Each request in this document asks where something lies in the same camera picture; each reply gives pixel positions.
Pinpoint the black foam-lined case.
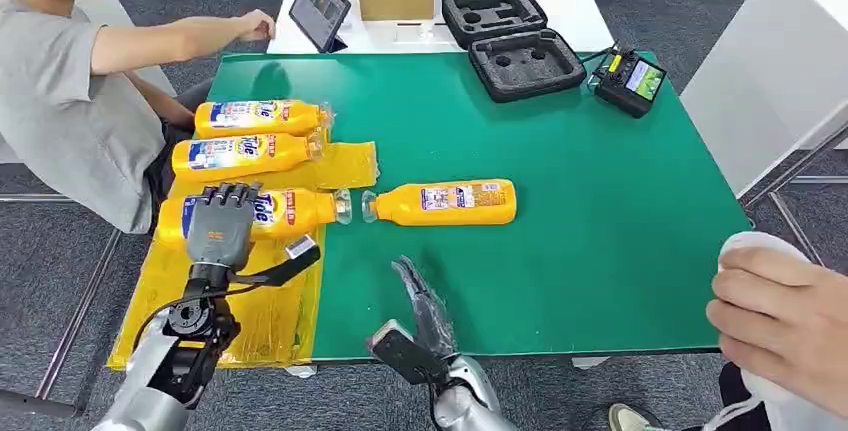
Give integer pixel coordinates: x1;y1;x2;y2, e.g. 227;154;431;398
441;0;588;104

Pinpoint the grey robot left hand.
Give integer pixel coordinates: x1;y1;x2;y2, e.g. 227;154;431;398
184;181;264;271

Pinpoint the green table mat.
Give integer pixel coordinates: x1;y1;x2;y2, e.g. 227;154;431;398
206;50;755;361

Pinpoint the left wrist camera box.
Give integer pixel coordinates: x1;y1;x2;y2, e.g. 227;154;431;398
231;234;324;288

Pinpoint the person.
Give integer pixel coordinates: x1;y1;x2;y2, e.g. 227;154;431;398
608;231;848;431
0;0;277;236

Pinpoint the yellow plastic sheet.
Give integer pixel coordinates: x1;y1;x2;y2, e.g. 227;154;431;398
107;99;380;372

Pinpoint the black controller with screen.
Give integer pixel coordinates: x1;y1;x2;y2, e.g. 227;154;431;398
591;48;668;119

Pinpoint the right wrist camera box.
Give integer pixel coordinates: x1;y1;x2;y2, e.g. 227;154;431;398
366;319;452;388

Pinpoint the person's left hand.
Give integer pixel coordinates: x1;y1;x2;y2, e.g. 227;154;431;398
235;9;277;44

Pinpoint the white cloth bundle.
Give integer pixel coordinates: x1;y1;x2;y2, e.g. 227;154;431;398
702;231;848;431

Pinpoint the black tablet on stand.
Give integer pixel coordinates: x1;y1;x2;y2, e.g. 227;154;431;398
288;0;353;54

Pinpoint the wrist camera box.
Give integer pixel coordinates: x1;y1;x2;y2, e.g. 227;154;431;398
231;234;324;288
366;319;452;388

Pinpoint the orange detergent bottle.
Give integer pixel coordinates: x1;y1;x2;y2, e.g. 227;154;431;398
153;186;354;248
193;99;333;141
170;131;328;183
360;178;519;228

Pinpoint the black cable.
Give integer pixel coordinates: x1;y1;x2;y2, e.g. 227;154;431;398
582;43;621;89

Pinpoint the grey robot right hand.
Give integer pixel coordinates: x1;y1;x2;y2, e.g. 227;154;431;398
390;255;459;360

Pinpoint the person's hand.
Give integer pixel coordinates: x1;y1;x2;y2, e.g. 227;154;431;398
705;245;848;417

